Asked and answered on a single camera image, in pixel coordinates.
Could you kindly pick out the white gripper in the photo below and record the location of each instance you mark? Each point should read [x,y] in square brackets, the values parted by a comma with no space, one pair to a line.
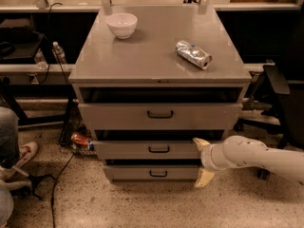
[207,158]

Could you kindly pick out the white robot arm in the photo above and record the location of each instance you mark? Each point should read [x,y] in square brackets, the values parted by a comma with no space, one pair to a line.
[241,152]

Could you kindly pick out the grey metal drawer cabinet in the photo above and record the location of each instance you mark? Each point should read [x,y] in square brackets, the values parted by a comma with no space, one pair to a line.
[148,57]

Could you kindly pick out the grey top drawer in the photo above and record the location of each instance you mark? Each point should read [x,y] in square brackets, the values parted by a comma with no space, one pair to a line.
[159,108]

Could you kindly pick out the black office chair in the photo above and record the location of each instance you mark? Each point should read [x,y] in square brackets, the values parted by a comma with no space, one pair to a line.
[286,80]

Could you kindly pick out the crushed silver can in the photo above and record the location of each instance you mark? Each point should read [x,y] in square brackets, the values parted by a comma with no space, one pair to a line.
[193,54]

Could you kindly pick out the orange bottle on floor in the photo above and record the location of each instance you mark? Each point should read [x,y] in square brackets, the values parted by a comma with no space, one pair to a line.
[82,140]

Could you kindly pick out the white ceramic bowl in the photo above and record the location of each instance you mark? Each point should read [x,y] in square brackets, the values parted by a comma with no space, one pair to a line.
[122,25]

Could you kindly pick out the black tripod stand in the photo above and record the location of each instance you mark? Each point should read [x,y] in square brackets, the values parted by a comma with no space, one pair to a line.
[26,187]

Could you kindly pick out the clear water bottle white cap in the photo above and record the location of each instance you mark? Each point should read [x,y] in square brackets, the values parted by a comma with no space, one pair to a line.
[59,54]

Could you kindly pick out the clear plastic bottle behind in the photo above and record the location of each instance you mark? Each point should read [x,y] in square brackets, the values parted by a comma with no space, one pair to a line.
[40,60]

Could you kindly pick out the person leg in jeans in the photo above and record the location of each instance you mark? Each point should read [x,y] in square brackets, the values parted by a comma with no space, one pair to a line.
[9,148]

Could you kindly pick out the black table leg frame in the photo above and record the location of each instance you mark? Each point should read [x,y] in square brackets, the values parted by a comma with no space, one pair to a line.
[9,93]

